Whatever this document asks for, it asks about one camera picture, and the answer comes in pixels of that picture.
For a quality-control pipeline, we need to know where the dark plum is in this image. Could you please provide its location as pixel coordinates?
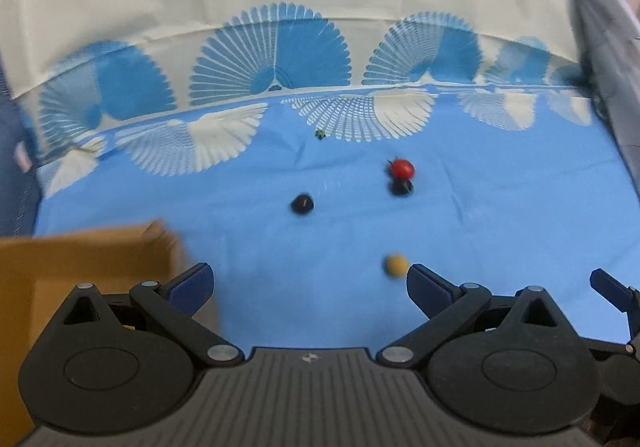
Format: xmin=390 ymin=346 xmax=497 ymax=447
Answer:
xmin=390 ymin=178 xmax=413 ymax=196
xmin=290 ymin=193 xmax=314 ymax=215

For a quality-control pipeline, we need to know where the brown cardboard box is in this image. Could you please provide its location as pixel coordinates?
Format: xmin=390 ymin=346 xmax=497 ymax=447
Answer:
xmin=1 ymin=222 xmax=214 ymax=446

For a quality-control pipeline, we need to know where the yellow round fruit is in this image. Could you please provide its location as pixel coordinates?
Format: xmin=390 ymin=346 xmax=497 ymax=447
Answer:
xmin=384 ymin=254 xmax=410 ymax=278

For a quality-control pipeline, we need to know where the blue sofa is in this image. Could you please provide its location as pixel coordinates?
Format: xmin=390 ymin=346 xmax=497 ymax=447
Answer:
xmin=0 ymin=69 xmax=41 ymax=237

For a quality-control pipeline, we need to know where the red tomato with stem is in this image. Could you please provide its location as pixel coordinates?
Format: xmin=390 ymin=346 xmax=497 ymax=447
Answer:
xmin=388 ymin=158 xmax=416 ymax=180

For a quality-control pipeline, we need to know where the blue white patterned cloth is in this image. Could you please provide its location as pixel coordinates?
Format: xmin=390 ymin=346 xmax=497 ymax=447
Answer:
xmin=1 ymin=0 xmax=639 ymax=349

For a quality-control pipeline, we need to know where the white grey crumpled cloth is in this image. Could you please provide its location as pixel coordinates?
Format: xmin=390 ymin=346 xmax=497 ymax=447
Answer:
xmin=574 ymin=0 xmax=639 ymax=184

